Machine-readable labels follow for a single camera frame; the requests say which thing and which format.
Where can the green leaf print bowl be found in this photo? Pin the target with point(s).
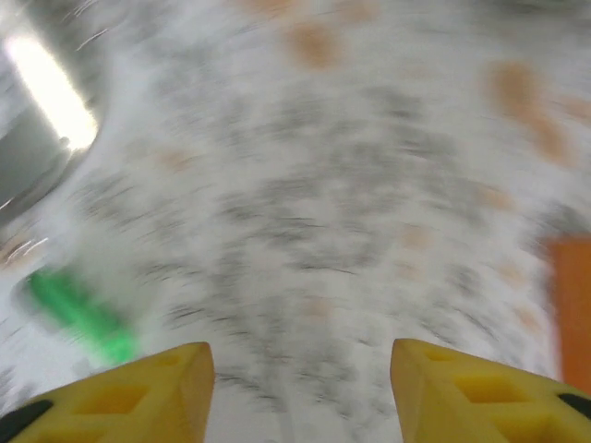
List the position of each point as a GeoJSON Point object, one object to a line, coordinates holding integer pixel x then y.
{"type": "Point", "coordinates": [83, 314]}

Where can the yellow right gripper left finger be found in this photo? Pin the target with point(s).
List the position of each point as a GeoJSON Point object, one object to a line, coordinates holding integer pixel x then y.
{"type": "Point", "coordinates": [138, 401]}

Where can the floral print tablecloth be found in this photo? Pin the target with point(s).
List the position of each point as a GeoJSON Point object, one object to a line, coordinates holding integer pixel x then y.
{"type": "Point", "coordinates": [323, 184]}

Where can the aluminium table side rail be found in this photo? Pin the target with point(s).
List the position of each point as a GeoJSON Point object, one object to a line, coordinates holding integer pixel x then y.
{"type": "Point", "coordinates": [41, 92]}

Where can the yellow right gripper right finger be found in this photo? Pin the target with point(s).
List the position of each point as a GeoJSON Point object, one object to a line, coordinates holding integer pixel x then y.
{"type": "Point", "coordinates": [471, 397]}

